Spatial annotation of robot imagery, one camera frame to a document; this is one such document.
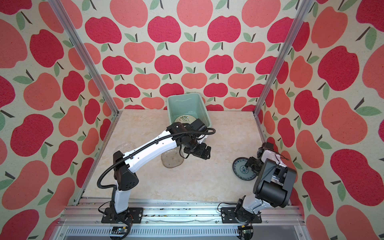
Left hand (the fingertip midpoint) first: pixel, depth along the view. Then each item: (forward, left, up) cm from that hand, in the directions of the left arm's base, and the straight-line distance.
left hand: (206, 156), depth 74 cm
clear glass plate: (+19, +53, -20) cm, 60 cm away
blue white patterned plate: (0, -23, -20) cm, 30 cm away
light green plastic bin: (+49, +9, -8) cm, 51 cm away
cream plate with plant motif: (+41, +11, -15) cm, 45 cm away
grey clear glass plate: (+10, +20, -20) cm, 30 cm away
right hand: (+1, -32, -19) cm, 37 cm away
